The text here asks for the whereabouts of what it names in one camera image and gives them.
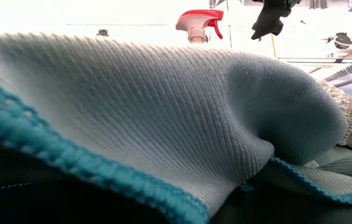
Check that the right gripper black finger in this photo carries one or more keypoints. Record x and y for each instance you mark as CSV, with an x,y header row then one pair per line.
x,y
280,20
264,25

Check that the light blue microfiber towel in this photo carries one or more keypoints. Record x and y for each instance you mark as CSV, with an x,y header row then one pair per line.
x,y
334,183
132,109

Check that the clear spray bottle red trigger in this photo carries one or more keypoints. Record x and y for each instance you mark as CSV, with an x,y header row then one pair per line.
x,y
199,21

